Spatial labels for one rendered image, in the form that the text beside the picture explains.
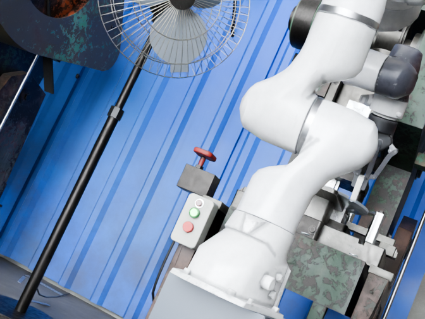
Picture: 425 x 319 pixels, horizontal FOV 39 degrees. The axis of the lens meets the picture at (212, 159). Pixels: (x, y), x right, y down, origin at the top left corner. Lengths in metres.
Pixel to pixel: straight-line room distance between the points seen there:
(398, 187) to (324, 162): 1.03
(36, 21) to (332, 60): 1.66
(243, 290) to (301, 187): 0.21
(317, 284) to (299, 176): 0.62
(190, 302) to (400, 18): 0.72
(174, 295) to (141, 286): 2.16
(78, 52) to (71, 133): 0.89
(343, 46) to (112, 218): 2.42
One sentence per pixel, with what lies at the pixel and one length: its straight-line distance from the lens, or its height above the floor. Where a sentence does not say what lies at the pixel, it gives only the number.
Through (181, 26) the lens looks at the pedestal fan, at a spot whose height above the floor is 1.22.
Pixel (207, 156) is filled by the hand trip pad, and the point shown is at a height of 0.75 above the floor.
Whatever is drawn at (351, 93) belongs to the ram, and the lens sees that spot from 1.90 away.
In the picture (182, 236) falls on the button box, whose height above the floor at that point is 0.51.
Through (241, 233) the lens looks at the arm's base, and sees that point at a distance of 1.02.
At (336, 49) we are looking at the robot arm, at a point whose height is 0.90.
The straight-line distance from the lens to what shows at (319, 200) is 1.71.
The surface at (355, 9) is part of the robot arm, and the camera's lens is 1.07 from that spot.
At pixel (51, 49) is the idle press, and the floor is 0.99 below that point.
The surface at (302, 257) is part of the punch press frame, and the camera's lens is 1.63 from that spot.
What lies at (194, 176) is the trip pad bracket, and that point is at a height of 0.68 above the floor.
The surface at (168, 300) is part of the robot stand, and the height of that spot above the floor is 0.40.
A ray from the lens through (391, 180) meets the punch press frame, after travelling 2.07.
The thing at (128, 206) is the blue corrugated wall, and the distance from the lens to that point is 3.30.
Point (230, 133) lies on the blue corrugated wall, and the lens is 3.22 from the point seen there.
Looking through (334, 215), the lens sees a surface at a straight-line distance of 1.83.
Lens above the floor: 0.50
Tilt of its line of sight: 8 degrees up
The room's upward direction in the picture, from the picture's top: 24 degrees clockwise
